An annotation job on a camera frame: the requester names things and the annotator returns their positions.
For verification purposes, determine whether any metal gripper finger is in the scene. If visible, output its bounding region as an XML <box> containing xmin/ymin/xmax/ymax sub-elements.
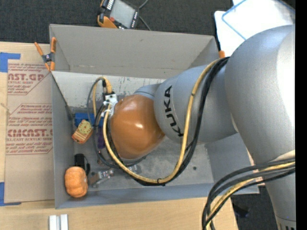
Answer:
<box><xmin>95</xmin><ymin>169</ymin><xmax>115</xmax><ymax>181</ymax></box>
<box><xmin>88</xmin><ymin>172</ymin><xmax>109</xmax><ymax>188</ymax></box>

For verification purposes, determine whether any orange toy pumpkin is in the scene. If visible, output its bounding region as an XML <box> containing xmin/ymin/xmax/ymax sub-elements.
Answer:
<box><xmin>64</xmin><ymin>166</ymin><xmax>89</xmax><ymax>198</ymax></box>

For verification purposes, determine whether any purple toy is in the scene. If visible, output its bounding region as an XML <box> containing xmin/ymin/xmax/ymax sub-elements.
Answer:
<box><xmin>96</xmin><ymin>129</ymin><xmax>106</xmax><ymax>150</ymax></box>

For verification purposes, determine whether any orange and yellow toy clock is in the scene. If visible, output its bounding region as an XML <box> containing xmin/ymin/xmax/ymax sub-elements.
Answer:
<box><xmin>71</xmin><ymin>119</ymin><xmax>94</xmax><ymax>145</ymax></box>

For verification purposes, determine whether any blue block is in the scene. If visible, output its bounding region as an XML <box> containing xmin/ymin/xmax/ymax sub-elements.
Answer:
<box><xmin>74</xmin><ymin>112</ymin><xmax>104</xmax><ymax>129</ymax></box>

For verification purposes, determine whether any brown cardboard board red print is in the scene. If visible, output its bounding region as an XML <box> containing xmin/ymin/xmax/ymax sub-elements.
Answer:
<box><xmin>0</xmin><ymin>41</ymin><xmax>56</xmax><ymax>206</ymax></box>

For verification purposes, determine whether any grey metal bin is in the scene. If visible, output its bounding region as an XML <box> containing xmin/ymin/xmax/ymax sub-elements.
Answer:
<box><xmin>49</xmin><ymin>24</ymin><xmax>261</xmax><ymax>209</ymax></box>

